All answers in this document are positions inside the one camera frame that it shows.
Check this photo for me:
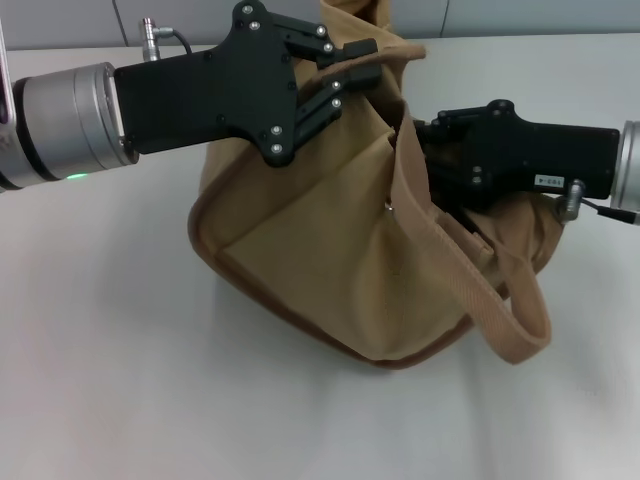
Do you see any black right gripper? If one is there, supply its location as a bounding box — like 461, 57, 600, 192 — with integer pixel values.
414, 98, 621, 211

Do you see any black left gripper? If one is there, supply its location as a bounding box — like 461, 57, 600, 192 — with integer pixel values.
113, 0, 384, 169

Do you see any khaki canvas food bag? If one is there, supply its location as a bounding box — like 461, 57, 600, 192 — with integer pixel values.
187, 0, 569, 371

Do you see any right gripper silver plug cable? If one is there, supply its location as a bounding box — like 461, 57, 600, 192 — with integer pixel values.
558, 178, 640, 225

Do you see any gripper silver plug cable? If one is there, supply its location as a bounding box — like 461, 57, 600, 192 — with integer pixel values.
141, 17, 194, 62
558, 178, 640, 225

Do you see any left gripper silver plug cable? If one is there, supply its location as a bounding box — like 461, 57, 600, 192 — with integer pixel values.
141, 17, 194, 62

